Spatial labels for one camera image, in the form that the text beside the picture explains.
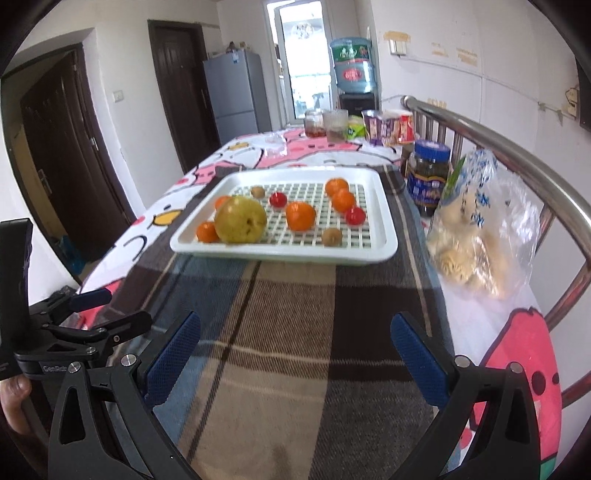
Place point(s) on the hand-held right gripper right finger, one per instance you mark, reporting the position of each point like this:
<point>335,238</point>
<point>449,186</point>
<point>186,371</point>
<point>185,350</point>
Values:
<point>422,364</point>

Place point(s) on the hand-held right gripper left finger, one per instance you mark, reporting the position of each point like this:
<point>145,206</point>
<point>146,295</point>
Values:
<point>173,360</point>

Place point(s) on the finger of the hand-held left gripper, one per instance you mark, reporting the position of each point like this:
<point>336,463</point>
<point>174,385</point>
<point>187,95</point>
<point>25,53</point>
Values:
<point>90,299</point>
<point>124,323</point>

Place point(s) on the white slotted plastic tray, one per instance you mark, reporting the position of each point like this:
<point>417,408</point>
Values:
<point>207,244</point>

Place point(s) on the orange mandarin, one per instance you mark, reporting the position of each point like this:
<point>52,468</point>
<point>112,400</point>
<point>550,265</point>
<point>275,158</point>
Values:
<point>336,184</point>
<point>207,233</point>
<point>300,216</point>
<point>344,202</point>
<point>222,201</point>

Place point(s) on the red tomato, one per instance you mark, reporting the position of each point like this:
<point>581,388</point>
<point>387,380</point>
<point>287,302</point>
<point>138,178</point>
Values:
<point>278,199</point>
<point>355,216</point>

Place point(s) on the small brown kiwi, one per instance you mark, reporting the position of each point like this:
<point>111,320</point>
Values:
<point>332,237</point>
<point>257,191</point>

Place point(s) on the person's left hand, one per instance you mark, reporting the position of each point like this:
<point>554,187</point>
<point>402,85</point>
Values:
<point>16,397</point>

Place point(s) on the blue plastic bag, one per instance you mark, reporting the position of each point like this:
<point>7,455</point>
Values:
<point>69,256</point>

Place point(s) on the brown plaid blanket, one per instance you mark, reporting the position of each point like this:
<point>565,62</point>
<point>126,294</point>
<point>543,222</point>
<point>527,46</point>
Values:
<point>286,346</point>

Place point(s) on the dark wooden door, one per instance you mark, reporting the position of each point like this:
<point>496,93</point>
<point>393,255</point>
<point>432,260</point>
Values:
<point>64,161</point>
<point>180,92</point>

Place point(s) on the clear bag of dried noodles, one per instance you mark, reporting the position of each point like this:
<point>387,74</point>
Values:
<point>475,230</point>

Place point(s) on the large yellow-green pear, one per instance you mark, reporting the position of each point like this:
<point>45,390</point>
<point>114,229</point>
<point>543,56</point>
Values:
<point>240,220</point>

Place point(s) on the dark jar with blue lid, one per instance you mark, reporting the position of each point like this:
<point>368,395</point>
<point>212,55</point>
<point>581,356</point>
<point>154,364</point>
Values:
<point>427,180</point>

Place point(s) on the clear plastic wrapper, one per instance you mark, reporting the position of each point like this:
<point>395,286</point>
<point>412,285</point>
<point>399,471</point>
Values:
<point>277,143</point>

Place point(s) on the red instant noodle cup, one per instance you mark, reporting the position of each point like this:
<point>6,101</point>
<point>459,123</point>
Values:
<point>406,127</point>

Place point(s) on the purple instant noodle cup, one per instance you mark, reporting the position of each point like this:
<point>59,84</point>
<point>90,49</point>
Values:
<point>376,129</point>

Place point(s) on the green snack packet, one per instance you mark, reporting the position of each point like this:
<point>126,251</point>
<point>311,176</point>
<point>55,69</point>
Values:
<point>355,129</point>

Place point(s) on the grey refrigerator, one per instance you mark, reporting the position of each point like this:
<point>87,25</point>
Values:
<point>235,92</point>

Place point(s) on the clear plastic cup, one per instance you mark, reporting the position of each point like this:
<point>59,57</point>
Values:
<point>334,127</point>

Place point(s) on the glass jar with red contents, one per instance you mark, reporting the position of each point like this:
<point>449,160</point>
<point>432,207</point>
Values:
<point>314,124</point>

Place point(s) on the black water dispenser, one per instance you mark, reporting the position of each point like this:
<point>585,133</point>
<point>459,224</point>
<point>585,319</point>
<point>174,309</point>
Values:
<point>358,104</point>

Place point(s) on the blue water jug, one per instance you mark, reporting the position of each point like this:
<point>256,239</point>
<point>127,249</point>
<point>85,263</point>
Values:
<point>353,67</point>

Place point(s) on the glass balcony door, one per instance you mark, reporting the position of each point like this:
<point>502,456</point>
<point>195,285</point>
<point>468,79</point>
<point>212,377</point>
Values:
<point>300,69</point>

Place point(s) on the white light switch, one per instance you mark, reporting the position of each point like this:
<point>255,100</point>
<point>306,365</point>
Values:
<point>118,96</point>

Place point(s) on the wall power socket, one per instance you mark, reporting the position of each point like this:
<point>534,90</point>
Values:
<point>572,104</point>

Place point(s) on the black wall television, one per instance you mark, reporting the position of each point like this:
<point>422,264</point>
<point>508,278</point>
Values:
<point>584,97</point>

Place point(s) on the beige wall switch panel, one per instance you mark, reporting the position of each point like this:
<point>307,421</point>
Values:
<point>398,47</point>

